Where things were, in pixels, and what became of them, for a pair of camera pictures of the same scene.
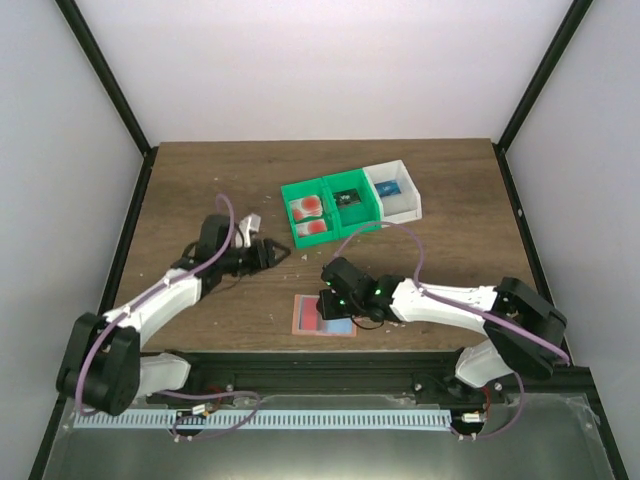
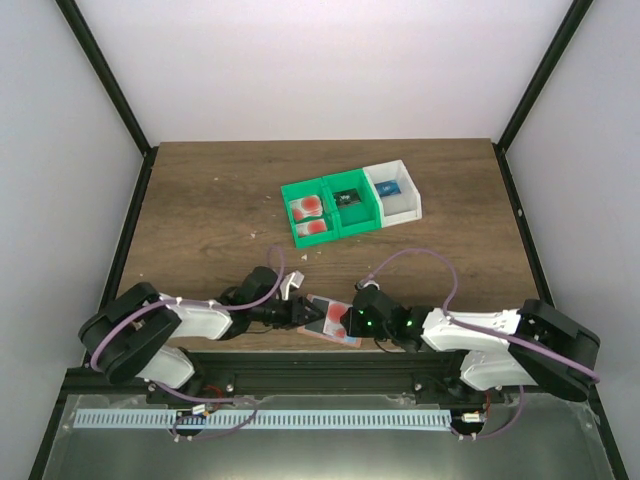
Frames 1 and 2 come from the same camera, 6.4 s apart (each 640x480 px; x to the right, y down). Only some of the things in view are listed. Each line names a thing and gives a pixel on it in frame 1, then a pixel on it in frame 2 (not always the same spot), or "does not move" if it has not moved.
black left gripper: (265, 255) -> (297, 311)
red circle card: (311, 228) does not move
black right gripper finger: (332, 305) -> (354, 320)
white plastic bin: (404, 206) does not move
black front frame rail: (409, 374) does not move
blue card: (388, 188) does not move
